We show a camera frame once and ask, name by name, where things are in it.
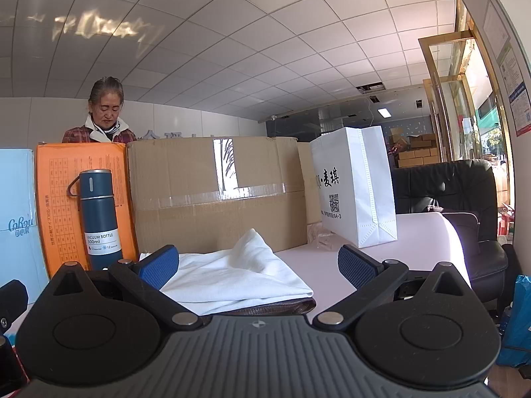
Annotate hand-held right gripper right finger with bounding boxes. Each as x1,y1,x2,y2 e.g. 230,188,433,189
312,244,472,332

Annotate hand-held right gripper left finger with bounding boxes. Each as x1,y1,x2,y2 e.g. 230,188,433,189
50,244,205,332

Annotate clear plastic wrapper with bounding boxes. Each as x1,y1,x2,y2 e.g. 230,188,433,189
308,221,346,252

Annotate large taped cardboard box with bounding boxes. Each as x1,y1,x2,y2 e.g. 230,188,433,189
125,135,311,254

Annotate white cloth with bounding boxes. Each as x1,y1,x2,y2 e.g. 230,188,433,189
138,228,314,316

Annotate large light blue carton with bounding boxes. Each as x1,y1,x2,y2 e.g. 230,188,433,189
0,148,50,295

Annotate dark blue vacuum bottle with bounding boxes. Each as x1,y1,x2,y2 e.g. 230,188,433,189
67,168,124,271

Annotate dark brown leather box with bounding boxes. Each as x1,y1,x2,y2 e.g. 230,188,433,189
205,296,318,316

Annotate white non-woven bag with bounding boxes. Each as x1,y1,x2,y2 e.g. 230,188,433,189
310,126,398,249

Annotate orange printed box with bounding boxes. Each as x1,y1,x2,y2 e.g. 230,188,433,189
34,142,140,279

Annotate black leather armchair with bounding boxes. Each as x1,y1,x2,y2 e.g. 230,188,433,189
393,159,509,312

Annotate stack of small cardboard boxes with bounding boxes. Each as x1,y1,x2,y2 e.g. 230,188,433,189
387,128,441,169

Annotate red fire extinguisher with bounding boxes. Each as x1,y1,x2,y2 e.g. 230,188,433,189
497,202,516,238

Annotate blue plastic bag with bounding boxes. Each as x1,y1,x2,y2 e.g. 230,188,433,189
495,274,531,368

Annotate gold framed glass door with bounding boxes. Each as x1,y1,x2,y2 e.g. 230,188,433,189
417,0,512,208

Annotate wall notice sheets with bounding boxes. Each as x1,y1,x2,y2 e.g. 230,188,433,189
481,0,531,138

